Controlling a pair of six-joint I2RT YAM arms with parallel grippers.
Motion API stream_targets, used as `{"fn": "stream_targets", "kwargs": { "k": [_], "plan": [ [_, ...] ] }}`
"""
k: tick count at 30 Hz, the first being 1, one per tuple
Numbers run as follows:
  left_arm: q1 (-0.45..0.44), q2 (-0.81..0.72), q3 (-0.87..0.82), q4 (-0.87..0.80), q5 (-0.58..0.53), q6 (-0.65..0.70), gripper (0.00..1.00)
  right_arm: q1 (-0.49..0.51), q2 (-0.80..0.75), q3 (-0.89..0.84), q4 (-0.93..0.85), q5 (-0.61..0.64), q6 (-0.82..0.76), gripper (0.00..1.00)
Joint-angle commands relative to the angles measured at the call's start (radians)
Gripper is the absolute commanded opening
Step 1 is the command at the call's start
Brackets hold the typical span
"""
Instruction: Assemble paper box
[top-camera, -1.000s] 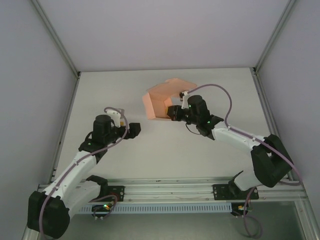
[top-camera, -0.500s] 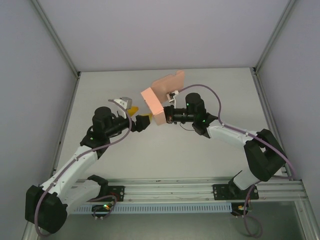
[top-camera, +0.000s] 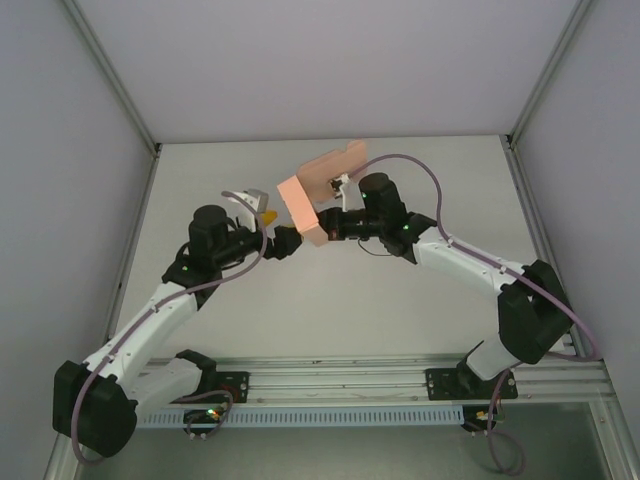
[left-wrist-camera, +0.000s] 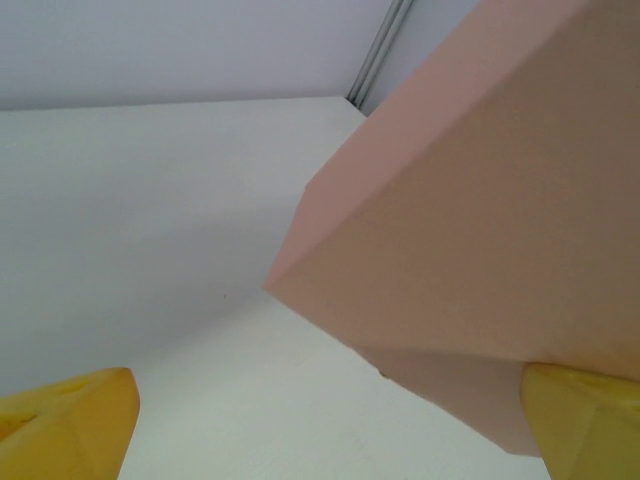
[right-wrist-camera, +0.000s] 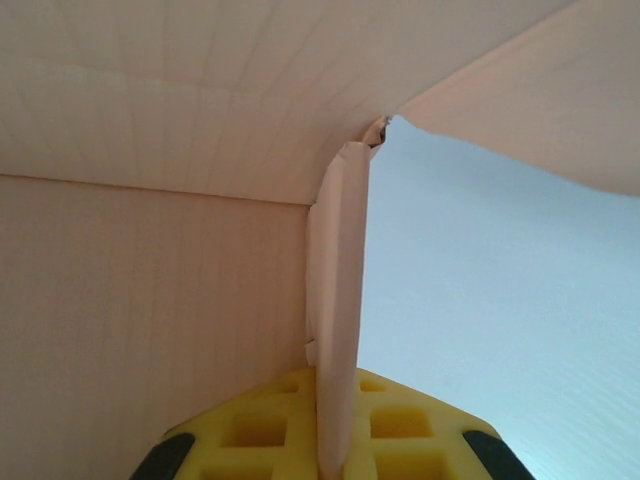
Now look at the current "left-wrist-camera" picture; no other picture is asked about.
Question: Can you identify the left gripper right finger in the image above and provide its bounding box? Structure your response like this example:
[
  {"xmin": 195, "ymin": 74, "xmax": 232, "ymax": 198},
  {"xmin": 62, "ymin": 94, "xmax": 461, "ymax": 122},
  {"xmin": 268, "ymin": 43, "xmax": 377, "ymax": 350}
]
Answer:
[{"xmin": 519, "ymin": 362, "xmax": 640, "ymax": 480}]

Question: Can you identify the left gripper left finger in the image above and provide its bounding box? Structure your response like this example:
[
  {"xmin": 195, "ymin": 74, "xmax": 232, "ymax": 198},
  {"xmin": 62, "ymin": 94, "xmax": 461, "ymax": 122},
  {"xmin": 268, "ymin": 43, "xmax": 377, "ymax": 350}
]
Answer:
[{"xmin": 0, "ymin": 367, "xmax": 140, "ymax": 480}]

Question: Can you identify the pink paper box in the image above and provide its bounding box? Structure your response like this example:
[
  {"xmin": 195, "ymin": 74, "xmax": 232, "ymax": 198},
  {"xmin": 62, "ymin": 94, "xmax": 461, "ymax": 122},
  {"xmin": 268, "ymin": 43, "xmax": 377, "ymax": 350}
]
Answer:
[{"xmin": 263, "ymin": 0, "xmax": 640, "ymax": 459}]

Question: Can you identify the right aluminium frame post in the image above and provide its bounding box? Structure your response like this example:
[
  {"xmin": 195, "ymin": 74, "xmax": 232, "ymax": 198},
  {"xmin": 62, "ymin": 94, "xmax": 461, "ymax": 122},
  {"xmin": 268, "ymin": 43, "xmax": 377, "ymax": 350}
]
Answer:
[{"xmin": 346, "ymin": 0, "xmax": 416, "ymax": 109}]

